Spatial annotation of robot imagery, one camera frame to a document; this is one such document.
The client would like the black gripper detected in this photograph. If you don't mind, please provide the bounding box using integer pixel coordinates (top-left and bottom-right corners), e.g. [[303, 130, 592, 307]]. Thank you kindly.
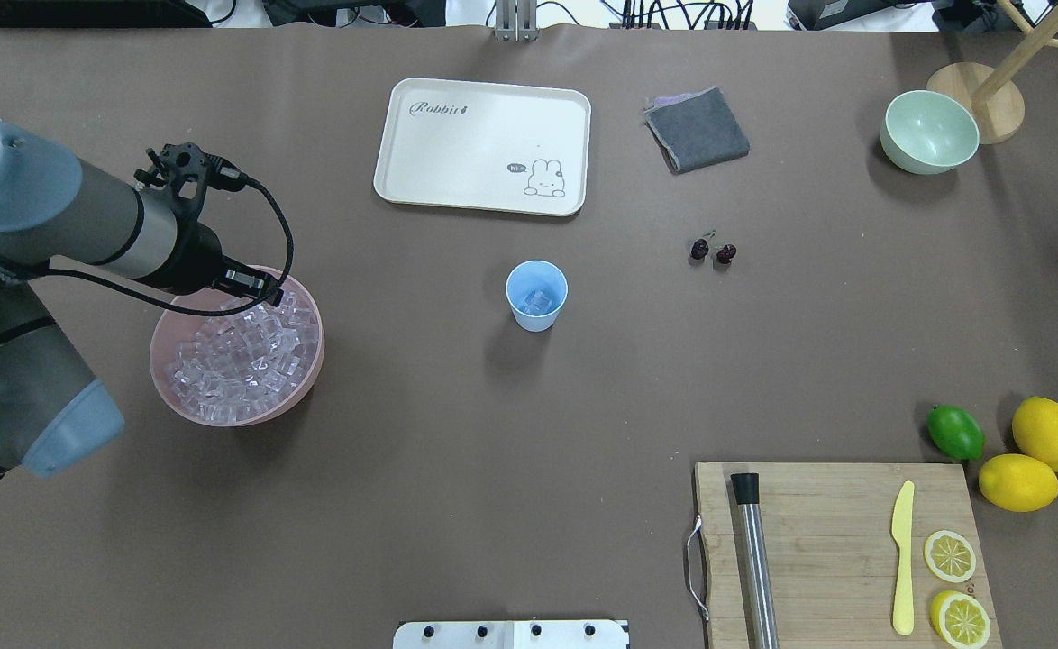
[[165, 222, 282, 307]]

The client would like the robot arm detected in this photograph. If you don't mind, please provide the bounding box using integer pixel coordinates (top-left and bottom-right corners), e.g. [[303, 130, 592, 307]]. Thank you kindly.
[[0, 122, 295, 480]]

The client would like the pile of clear ice cubes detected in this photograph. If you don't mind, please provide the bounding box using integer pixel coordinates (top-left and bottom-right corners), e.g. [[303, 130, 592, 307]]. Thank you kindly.
[[169, 288, 321, 423]]

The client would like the light blue cup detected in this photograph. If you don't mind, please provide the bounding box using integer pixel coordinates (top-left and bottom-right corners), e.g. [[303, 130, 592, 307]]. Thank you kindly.
[[505, 260, 570, 333]]

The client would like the wooden cup stand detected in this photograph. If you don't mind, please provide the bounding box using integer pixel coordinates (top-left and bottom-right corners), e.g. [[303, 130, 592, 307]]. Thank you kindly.
[[926, 1, 1058, 144]]

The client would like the pink bowl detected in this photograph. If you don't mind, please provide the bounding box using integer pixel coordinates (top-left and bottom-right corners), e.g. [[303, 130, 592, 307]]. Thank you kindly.
[[149, 265, 325, 427]]

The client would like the cream rabbit tray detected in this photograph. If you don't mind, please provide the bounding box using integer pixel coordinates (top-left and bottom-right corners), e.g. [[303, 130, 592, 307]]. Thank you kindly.
[[373, 78, 592, 217]]

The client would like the dark red cherry left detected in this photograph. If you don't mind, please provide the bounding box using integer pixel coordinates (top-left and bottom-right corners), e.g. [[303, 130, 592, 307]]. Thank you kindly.
[[689, 237, 710, 262]]

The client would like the grey folded cloth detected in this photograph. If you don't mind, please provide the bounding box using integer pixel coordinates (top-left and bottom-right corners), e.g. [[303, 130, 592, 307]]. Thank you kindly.
[[643, 86, 751, 174]]

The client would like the wooden cutting board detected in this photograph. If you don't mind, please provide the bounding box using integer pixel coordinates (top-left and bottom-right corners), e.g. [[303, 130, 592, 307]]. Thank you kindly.
[[694, 462, 996, 648]]

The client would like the steel muddler black tip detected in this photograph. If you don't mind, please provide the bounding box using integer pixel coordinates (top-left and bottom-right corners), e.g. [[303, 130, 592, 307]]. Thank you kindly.
[[731, 472, 780, 648]]

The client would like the mint green bowl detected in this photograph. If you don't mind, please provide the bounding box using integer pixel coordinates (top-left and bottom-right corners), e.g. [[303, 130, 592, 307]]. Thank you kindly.
[[880, 90, 980, 174]]

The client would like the yellow plastic knife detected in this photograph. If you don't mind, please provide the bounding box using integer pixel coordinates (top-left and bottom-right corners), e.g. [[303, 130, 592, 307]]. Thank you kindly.
[[890, 480, 916, 637]]

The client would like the green lime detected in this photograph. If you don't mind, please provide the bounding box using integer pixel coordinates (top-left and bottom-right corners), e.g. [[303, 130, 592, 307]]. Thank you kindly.
[[927, 404, 986, 461]]

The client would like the lemon half upper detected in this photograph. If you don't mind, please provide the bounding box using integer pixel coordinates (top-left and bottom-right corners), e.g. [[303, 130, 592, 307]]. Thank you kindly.
[[922, 529, 978, 584]]

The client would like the lemon half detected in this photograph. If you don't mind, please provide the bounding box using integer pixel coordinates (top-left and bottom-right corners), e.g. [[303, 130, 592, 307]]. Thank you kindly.
[[930, 590, 993, 648], [922, 529, 978, 584]]

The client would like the lemon half lower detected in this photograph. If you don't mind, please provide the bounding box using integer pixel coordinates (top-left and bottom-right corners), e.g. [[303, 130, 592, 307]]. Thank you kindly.
[[930, 590, 993, 648]]

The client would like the yellow lemon lower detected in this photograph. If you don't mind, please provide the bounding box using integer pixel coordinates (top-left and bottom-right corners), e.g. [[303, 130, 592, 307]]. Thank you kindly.
[[978, 453, 1058, 513]]

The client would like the yellow lemon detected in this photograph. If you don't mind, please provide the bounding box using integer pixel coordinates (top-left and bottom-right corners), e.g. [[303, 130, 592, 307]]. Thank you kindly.
[[978, 453, 1058, 513], [1011, 396, 1058, 473]]

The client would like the yellow lemon upper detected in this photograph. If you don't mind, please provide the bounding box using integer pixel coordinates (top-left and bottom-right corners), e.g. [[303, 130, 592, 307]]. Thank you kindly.
[[1011, 396, 1058, 473]]

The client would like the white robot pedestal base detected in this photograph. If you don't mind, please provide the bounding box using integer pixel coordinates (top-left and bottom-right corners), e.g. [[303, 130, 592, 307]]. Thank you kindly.
[[393, 619, 631, 648]]

